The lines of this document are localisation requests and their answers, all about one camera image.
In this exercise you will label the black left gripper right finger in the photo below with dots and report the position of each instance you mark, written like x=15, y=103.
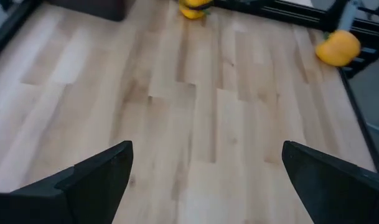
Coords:
x=338, y=193

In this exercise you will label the grey plastic bin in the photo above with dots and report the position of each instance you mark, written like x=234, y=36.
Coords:
x=92, y=9

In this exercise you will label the black aluminium table frame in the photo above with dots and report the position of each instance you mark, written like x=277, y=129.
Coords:
x=301, y=15

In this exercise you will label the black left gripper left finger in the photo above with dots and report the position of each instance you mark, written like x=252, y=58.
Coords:
x=83, y=193

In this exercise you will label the yellow bell pepper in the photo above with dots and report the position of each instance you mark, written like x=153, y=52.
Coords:
x=192, y=14
x=338, y=48

